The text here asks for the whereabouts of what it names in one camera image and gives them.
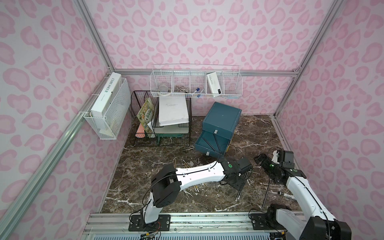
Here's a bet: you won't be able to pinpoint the white wire wall basket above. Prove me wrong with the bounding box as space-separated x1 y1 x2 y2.
150 64 243 99

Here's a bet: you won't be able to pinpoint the black pencils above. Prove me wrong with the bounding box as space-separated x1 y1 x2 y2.
200 132 222 155

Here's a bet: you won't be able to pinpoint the yellow pencil bundle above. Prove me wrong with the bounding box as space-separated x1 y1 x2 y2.
174 159 200 193

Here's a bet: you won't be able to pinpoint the black pencil group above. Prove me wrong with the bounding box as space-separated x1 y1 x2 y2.
236 172 249 201

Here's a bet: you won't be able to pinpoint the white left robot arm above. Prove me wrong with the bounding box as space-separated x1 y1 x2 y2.
141 157 253 225

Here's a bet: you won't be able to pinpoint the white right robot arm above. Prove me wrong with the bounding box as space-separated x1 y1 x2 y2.
254 150 352 240

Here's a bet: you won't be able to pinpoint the white paper stack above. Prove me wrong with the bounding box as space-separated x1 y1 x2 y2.
159 97 189 127

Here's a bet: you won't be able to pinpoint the black wire file rack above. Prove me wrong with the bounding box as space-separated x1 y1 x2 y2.
130 91 192 147

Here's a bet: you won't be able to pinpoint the teal drawer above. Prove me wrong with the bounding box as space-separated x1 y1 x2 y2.
195 131 231 159

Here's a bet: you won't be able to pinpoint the teal drawer cabinet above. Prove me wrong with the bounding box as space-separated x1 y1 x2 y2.
202 102 242 139

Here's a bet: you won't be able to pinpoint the lone black pencil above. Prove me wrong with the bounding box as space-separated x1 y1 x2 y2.
262 179 272 208

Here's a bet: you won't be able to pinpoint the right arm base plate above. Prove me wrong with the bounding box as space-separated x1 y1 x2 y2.
249 213 278 231

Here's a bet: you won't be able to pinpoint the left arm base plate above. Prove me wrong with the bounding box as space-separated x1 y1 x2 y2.
128 213 171 232

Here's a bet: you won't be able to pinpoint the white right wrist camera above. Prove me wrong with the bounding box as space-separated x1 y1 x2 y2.
272 150 279 164

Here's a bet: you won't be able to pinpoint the white small box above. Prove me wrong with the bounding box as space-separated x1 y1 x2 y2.
207 72 222 97

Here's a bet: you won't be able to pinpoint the white book box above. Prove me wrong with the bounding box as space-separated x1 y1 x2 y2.
91 72 123 118

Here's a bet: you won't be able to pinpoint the green stool frame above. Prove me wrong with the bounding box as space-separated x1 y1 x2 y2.
156 134 190 146

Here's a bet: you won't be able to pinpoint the white wire side basket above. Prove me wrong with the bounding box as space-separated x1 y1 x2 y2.
84 77 131 140

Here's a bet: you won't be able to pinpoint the colorful picture book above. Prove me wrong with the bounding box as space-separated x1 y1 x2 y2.
137 98 155 135

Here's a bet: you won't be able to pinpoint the black marker pen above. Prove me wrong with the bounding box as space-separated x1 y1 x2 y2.
278 192 296 201

